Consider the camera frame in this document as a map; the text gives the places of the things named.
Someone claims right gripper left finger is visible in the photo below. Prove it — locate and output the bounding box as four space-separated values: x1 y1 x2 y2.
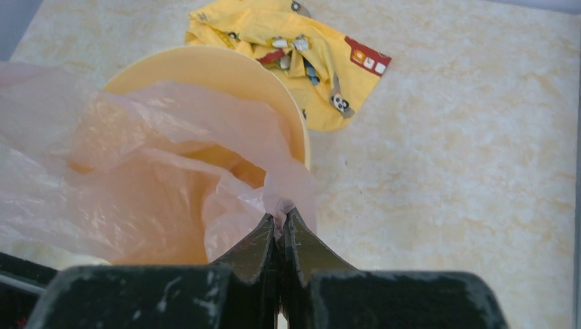
25 215 278 328

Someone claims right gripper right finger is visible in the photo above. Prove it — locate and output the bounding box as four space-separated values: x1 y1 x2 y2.
282 209 508 328

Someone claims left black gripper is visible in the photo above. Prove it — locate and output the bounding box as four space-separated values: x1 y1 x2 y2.
1 253 58 328

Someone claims translucent pink plastic bag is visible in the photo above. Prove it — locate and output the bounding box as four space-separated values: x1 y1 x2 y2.
0 61 318 266

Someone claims yellow trash bin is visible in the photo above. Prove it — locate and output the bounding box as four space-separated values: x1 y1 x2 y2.
9 44 312 269

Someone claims yellow printed wrapper bag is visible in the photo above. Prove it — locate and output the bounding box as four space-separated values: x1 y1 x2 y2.
185 1 391 132

